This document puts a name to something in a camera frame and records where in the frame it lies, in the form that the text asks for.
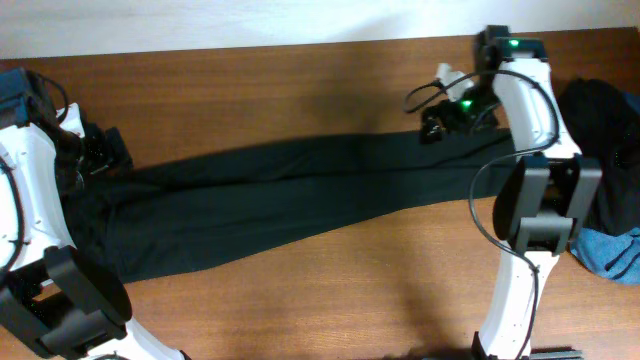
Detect black trousers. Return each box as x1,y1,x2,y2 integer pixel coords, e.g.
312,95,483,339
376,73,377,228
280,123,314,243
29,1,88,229
63,130,513,283

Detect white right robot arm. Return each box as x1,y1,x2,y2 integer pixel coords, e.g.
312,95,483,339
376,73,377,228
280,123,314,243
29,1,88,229
410,25,602,360

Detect blue striped garment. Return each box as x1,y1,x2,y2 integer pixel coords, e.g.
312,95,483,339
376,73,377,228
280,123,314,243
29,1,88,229
569,89,640,286

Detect black garment right pile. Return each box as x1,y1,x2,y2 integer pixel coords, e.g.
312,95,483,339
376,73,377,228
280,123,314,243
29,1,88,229
558,79,639,235

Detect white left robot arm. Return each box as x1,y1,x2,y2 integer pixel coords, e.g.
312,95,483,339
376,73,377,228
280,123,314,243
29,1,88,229
1,68,186,360

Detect black base bracket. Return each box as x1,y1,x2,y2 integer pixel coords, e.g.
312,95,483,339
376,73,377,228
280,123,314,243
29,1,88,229
419,349,584,360

